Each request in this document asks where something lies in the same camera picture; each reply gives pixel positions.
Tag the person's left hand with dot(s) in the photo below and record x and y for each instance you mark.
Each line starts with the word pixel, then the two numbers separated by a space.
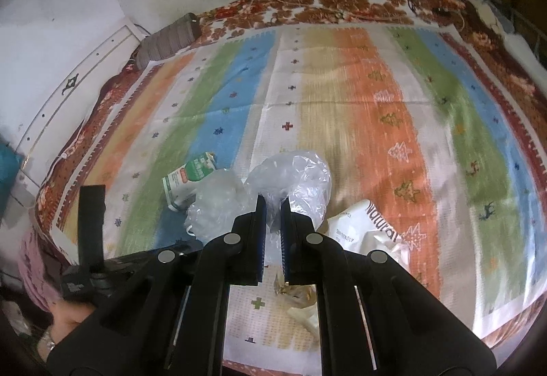
pixel 68 316

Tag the pink cloth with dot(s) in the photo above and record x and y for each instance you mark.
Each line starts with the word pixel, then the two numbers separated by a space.
pixel 36 269

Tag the clear plastic bag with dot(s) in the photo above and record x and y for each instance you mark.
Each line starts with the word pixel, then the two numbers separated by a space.
pixel 213 200
pixel 295 175

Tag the grey ribbed cushion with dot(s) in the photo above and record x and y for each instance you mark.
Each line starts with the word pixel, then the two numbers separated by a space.
pixel 169 40

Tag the colourful striped mat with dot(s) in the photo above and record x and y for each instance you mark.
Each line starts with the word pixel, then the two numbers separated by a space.
pixel 324 102

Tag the white printed pouch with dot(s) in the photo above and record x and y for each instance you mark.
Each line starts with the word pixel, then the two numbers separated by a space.
pixel 363 226

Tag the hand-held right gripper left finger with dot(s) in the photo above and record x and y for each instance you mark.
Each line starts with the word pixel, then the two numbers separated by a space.
pixel 261 230

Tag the teal cloth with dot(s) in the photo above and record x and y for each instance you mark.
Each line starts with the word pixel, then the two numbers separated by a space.
pixel 10 175

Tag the silver wristwatch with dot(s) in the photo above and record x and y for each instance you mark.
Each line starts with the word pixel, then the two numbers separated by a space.
pixel 47 341

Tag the green and white milk carton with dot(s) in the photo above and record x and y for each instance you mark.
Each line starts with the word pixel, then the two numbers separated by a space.
pixel 188 179

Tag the cream snack packet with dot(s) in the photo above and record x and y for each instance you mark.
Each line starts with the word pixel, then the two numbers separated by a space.
pixel 299 307

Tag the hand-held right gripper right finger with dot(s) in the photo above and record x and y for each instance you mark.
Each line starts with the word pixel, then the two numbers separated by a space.
pixel 285 239

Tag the brown floral blanket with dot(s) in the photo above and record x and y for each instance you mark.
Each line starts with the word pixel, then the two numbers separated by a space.
pixel 342 2

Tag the white bed headboard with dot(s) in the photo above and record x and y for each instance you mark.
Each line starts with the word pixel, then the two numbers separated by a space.
pixel 64 72

